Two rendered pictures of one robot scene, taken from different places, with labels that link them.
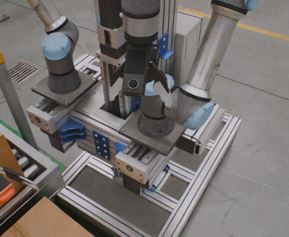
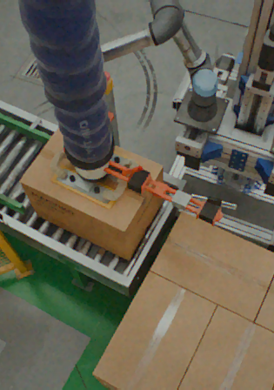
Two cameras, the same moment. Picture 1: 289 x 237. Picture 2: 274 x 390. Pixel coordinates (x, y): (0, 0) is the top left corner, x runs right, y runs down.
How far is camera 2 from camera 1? 1.35 m
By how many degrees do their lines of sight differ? 17
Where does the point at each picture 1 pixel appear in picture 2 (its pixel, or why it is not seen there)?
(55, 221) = (201, 231)
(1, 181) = (211, 207)
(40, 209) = (183, 222)
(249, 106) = not seen: outside the picture
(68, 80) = (212, 109)
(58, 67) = (208, 101)
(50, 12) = (196, 51)
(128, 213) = (241, 213)
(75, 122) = (213, 144)
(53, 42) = (206, 81)
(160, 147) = not seen: outside the picture
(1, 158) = not seen: hidden behind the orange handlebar
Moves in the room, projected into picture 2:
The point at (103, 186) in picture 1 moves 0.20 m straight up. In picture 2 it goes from (209, 191) to (212, 177)
